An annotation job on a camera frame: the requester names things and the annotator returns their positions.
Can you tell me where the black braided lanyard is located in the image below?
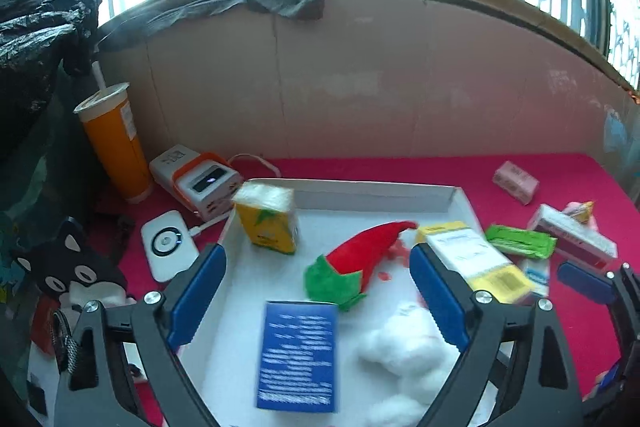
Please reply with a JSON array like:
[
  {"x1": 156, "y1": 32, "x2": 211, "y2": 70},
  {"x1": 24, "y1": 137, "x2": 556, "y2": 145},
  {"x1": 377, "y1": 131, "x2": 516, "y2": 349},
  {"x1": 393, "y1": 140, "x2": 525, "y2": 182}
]
[{"x1": 50, "y1": 307, "x2": 83, "y2": 375}]

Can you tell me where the yellow juice carton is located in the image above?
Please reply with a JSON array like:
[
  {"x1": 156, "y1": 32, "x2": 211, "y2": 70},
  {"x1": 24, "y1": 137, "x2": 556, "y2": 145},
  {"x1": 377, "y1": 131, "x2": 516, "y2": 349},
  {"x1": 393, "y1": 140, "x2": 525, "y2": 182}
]
[{"x1": 234, "y1": 182, "x2": 301, "y2": 255}]

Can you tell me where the blue carton box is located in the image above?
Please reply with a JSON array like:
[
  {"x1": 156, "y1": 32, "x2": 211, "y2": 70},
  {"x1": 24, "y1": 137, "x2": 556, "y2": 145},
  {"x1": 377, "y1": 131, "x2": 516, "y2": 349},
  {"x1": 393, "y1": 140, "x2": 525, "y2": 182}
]
[{"x1": 256, "y1": 300, "x2": 341, "y2": 413}]

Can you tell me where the black and white cat plush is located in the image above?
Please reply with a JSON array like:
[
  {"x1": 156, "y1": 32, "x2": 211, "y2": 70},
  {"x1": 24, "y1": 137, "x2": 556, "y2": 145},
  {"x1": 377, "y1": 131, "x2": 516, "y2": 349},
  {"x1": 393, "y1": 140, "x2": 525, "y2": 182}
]
[{"x1": 10, "y1": 217, "x2": 136, "y2": 323}]

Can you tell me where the green snack packet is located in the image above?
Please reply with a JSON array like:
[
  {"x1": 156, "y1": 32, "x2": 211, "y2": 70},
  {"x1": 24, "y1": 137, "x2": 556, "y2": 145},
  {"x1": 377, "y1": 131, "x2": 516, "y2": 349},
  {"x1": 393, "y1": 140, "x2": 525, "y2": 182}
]
[{"x1": 485, "y1": 224, "x2": 557, "y2": 258}]

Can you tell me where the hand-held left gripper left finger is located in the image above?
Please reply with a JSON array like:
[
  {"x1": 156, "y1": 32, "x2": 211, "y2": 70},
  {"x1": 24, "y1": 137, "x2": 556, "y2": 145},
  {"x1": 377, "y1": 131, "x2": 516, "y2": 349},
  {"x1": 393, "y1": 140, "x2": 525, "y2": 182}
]
[{"x1": 54, "y1": 243, "x2": 227, "y2": 427}]

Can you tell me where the small black device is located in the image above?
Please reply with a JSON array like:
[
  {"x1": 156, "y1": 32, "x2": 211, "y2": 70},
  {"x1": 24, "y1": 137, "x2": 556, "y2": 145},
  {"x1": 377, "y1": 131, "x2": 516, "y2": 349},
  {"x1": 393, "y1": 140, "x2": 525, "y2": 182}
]
[{"x1": 25, "y1": 372, "x2": 51, "y2": 418}]

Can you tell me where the black plastic bag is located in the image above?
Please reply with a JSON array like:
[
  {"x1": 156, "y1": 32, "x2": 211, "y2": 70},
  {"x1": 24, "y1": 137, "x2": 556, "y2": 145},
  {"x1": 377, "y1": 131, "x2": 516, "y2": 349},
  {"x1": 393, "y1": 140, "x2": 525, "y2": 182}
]
[{"x1": 0, "y1": 0, "x2": 103, "y2": 158}]

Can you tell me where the orange cup with straw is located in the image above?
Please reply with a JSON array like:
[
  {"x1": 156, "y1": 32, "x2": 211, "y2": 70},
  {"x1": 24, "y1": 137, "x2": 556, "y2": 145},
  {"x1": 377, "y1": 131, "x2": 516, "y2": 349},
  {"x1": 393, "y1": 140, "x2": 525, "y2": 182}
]
[{"x1": 73, "y1": 61, "x2": 153, "y2": 205}]

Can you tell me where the white plush rabbit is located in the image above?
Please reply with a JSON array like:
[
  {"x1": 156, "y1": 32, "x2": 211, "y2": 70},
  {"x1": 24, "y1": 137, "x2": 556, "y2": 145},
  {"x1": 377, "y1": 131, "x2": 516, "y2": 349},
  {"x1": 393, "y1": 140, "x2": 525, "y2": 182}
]
[{"x1": 357, "y1": 302, "x2": 468, "y2": 427}]

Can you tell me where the long white box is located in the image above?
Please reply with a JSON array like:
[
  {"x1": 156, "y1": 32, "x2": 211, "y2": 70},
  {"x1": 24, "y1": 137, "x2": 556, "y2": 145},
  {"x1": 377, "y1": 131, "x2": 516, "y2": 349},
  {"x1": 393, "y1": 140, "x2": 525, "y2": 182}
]
[{"x1": 527, "y1": 203, "x2": 618, "y2": 272}]

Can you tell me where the white charging cable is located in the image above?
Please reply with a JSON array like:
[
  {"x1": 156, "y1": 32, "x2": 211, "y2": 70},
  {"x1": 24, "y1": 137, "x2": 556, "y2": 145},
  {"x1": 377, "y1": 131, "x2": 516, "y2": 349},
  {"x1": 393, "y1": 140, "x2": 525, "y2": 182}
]
[
  {"x1": 227, "y1": 153, "x2": 281, "y2": 180},
  {"x1": 190, "y1": 213, "x2": 233, "y2": 235}
]

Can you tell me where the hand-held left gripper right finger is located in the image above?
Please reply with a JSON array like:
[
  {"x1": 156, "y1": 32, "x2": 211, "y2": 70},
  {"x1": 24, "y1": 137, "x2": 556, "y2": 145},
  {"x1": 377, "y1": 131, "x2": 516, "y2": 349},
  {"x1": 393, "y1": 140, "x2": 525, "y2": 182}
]
[{"x1": 409, "y1": 242, "x2": 586, "y2": 427}]

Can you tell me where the red chili plush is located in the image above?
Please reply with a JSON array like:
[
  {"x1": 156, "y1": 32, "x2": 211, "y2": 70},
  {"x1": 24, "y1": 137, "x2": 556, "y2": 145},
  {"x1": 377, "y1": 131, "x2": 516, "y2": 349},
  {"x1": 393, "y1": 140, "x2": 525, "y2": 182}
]
[{"x1": 304, "y1": 221, "x2": 420, "y2": 312}]

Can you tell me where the white cardboard tray box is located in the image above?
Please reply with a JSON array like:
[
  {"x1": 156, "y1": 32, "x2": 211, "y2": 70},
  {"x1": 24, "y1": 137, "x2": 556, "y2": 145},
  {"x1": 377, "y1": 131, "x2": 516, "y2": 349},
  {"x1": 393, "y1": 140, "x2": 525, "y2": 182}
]
[{"x1": 177, "y1": 178, "x2": 488, "y2": 427}]

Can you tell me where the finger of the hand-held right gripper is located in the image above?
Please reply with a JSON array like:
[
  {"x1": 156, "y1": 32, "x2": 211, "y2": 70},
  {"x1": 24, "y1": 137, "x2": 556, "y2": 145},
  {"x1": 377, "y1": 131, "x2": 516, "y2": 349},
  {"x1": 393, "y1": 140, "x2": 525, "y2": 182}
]
[{"x1": 556, "y1": 260, "x2": 621, "y2": 308}]

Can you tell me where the green printed bag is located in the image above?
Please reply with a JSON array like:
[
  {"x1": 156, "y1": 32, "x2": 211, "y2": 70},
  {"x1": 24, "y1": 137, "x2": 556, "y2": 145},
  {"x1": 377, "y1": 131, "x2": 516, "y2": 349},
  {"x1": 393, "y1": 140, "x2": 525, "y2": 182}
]
[{"x1": 0, "y1": 62, "x2": 108, "y2": 408}]

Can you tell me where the white portable router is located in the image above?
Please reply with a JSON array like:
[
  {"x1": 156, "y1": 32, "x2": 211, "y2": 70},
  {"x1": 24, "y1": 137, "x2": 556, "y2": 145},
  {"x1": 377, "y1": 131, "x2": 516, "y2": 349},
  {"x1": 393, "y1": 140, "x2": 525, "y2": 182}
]
[{"x1": 141, "y1": 210, "x2": 198, "y2": 283}]

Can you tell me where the yellow and white box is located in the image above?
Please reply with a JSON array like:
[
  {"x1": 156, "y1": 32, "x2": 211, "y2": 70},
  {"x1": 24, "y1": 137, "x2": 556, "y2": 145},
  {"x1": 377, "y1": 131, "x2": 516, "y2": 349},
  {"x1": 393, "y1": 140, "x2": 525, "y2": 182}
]
[{"x1": 416, "y1": 221, "x2": 535, "y2": 305}]

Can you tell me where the red packet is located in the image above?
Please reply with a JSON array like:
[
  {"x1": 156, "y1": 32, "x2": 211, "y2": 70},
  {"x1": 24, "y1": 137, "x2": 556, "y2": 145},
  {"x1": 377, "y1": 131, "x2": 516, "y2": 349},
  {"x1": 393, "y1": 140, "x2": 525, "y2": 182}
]
[{"x1": 30, "y1": 297, "x2": 63, "y2": 355}]

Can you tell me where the small pink box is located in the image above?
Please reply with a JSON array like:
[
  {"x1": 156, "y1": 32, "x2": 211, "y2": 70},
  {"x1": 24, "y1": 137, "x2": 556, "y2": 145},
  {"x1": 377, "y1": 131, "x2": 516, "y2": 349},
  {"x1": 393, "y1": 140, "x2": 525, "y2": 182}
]
[{"x1": 492, "y1": 161, "x2": 541, "y2": 205}]

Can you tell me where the orange and white power bank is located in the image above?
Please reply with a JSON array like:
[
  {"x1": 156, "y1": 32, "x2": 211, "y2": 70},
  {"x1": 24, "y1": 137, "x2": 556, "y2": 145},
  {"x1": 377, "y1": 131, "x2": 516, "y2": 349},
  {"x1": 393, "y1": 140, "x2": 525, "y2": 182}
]
[{"x1": 170, "y1": 152, "x2": 243, "y2": 224}]

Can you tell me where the yellow snack packet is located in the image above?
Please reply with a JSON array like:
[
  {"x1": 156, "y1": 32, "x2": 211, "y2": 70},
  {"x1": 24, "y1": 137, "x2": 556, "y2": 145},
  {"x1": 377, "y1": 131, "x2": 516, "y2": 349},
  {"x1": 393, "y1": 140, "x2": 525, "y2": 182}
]
[{"x1": 565, "y1": 200, "x2": 596, "y2": 224}]

